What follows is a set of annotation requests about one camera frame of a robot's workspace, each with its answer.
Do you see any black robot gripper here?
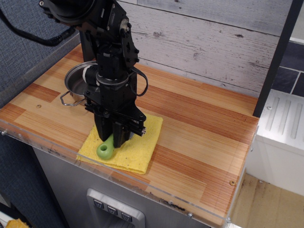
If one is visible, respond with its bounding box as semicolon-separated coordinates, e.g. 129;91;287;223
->
83;76;147;149

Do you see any green handled grey spatula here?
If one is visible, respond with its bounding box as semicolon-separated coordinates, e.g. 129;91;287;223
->
96;134;114;160

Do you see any yellow cloth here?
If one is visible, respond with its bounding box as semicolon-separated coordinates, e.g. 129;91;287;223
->
76;114;163;174

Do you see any silver metal pot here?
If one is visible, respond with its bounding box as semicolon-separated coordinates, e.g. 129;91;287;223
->
60;61;99;106

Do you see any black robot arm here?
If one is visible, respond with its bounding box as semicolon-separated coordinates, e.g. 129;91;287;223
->
40;0;146;148

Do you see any plush sushi roll toy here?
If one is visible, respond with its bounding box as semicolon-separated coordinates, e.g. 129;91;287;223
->
82;66;99;86

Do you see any clear acrylic edge guard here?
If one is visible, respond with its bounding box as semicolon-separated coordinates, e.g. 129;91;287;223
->
0;114;258;228

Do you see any silver dispenser panel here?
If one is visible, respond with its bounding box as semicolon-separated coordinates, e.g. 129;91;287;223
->
86;188;146;228

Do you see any yellow object bottom left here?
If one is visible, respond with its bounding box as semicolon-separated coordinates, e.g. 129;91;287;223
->
6;219;29;228

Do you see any white ribbed cabinet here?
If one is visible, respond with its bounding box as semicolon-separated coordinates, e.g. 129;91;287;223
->
246;90;304;195

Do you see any black left upright post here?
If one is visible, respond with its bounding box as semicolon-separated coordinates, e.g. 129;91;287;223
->
79;31;95;62

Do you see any black upright post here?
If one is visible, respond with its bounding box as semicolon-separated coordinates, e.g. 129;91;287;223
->
79;31;95;62
253;0;304;118

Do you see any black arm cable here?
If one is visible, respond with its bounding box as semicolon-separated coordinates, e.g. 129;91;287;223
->
0;7;76;47

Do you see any black right upright post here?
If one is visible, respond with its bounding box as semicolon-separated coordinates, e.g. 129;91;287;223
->
253;0;304;118

